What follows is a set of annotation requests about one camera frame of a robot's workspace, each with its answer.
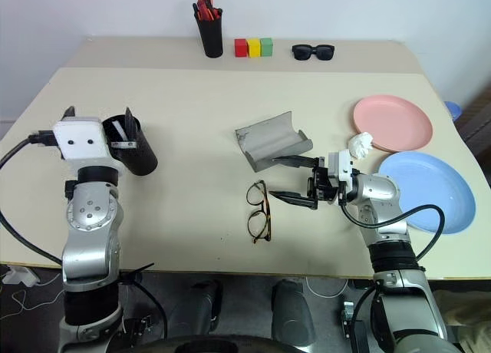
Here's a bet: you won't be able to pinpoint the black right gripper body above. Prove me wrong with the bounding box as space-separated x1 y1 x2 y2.
306 156 341 206

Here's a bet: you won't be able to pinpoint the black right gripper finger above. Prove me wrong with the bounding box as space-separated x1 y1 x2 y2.
271 155 320 169
268 190 319 210

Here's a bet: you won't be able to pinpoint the tortoiseshell round eyeglasses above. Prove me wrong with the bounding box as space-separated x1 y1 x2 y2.
246 179 274 244

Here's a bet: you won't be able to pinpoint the black cylindrical cup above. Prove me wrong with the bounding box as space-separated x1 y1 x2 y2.
101 114 159 177

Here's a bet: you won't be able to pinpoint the grey glasses case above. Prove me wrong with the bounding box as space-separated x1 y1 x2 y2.
234 111 314 173

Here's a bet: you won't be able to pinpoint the blue plastic plate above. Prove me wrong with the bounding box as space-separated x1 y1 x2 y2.
377 150 477 236

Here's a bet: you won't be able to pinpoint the crumpled white tissue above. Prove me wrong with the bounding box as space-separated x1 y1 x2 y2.
347 132 374 160

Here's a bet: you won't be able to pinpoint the pink plastic plate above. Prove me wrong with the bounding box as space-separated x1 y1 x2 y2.
352 94 434 153

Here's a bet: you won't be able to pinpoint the black sunglasses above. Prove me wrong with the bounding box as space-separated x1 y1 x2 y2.
291 44 335 62

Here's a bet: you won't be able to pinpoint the dark grey rounded shape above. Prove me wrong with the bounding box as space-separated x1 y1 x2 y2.
271 277 318 347
168 279 224 337

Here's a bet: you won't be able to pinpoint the black pen holder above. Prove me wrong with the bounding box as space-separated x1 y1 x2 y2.
197 13 225 59

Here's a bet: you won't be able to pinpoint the small metal clamp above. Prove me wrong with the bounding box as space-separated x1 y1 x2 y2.
339 301 356 328
122 316 153 343

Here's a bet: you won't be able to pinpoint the black zip tie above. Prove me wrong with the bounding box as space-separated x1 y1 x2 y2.
118 263 155 285

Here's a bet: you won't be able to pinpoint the blue plastic bowl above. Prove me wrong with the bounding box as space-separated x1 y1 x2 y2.
443 101 463 121

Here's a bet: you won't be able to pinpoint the white power strip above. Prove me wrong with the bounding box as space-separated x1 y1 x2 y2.
0 266 40 287

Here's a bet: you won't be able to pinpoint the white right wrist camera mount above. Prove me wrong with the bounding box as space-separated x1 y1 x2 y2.
326 149 361 206

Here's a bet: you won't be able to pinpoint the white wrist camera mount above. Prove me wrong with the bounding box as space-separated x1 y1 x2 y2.
52 116 130 177
326 149 361 206

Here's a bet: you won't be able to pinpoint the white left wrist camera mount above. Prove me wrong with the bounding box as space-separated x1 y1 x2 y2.
52 116 130 177

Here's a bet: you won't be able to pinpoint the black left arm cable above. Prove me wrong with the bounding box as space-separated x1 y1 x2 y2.
0 129 170 345

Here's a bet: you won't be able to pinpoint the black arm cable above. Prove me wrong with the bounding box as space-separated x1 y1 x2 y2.
339 191 447 262
0 129 170 345

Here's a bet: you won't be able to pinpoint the thin white floor cable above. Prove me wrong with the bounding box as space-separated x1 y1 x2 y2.
305 277 349 299

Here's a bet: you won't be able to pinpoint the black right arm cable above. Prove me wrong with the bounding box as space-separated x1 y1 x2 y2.
339 191 447 262

